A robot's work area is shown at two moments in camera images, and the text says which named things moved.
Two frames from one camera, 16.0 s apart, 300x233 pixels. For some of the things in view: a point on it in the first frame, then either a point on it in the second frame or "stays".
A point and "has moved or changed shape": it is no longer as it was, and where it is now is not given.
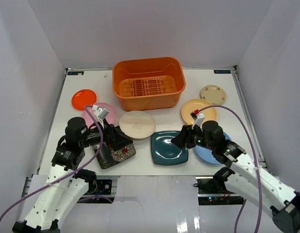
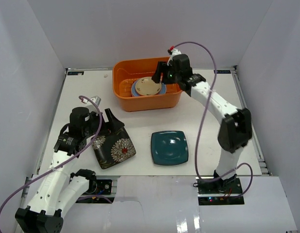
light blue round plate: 205,154 → 135,93
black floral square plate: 107,157 stays
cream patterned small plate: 215,94 has moved or changed shape
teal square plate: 163,152 stays
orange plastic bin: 148,83 stays
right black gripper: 185,136 → 159,69
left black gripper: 111,137 → 107,124
